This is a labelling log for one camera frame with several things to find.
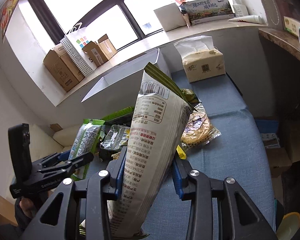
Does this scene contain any silver green foil snack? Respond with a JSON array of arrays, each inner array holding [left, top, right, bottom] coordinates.
[[98, 125, 130, 161]]

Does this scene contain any round cracker clear pack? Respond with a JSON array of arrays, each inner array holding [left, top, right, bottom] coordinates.
[[180, 103, 222, 152]]

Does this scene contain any white green tall snack bag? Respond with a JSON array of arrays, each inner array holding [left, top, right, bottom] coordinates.
[[108, 63, 194, 239]]

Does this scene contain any small dark green candy pack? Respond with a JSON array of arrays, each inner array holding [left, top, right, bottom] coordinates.
[[181, 88, 201, 104]]

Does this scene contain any yellow sunflower seed bag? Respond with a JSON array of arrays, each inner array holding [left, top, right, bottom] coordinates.
[[176, 145, 187, 160]]

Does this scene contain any green snack pack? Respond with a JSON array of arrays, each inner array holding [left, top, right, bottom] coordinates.
[[101, 107, 134, 121]]

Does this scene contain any cream sofa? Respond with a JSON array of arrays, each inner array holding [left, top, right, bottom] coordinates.
[[29, 124, 80, 160]]

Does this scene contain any white storage box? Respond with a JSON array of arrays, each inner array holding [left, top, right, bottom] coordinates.
[[81, 48, 172, 103]]

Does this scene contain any large brown cardboard box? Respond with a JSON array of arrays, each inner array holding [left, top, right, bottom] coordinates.
[[43, 43, 84, 92]]

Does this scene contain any small open cardboard box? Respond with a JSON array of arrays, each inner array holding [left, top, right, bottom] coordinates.
[[82, 34, 117, 67]]

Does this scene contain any white dotted paper bag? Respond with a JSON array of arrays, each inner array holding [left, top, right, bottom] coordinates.
[[60, 22, 97, 77]]

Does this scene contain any tissue pack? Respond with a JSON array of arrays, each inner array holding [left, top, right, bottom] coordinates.
[[174, 35, 226, 83]]

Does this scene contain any white box on sill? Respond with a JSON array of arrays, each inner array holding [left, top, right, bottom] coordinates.
[[154, 3, 186, 32]]

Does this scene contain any printed landscape tissue box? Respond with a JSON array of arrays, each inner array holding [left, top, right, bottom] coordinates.
[[181, 0, 235, 25]]

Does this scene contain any white tube on sill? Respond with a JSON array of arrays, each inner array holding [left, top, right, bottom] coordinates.
[[229, 15, 263, 24]]

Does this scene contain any white bottle on sill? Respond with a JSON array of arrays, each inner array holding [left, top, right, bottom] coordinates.
[[232, 0, 249, 17]]

